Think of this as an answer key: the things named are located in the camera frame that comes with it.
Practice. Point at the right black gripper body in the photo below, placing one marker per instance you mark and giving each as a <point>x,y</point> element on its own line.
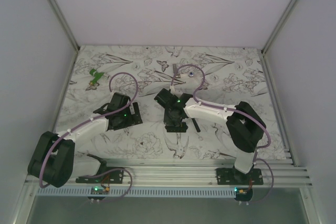
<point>168,118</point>

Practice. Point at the floral patterned table mat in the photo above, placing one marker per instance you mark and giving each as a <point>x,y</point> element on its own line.
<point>228,76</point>

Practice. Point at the right small circuit board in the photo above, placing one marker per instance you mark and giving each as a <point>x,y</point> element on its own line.
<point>243,194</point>

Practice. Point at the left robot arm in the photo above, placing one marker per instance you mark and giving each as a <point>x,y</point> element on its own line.
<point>54,162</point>

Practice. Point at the black handled hammer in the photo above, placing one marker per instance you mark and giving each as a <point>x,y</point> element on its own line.
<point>196,125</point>

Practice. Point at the grey metal bracket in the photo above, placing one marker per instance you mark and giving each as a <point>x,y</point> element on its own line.
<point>176,71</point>

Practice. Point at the left small circuit board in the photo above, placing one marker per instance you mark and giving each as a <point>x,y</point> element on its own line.
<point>98,193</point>

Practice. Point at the green plastic connector part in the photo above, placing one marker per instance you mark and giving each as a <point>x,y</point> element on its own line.
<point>96,76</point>

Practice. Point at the white slotted cable duct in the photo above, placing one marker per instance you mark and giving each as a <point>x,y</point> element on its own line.
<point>137,191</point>

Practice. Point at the black fuse box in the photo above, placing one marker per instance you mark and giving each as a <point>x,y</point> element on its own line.
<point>176,129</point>

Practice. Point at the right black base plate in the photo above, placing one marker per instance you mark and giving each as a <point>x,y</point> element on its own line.
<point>231,176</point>

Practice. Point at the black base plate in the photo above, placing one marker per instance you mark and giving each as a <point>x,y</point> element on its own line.
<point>109,175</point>
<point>231,176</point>

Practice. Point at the aluminium front rail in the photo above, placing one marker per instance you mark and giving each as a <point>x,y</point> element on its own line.
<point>203,172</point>

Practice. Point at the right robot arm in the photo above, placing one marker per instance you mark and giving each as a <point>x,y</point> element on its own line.
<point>245,127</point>

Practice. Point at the small circuit board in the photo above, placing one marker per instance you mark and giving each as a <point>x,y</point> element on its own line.
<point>98,193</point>
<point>243,194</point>

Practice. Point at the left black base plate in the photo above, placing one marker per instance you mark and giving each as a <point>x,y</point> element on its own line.
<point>109,175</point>

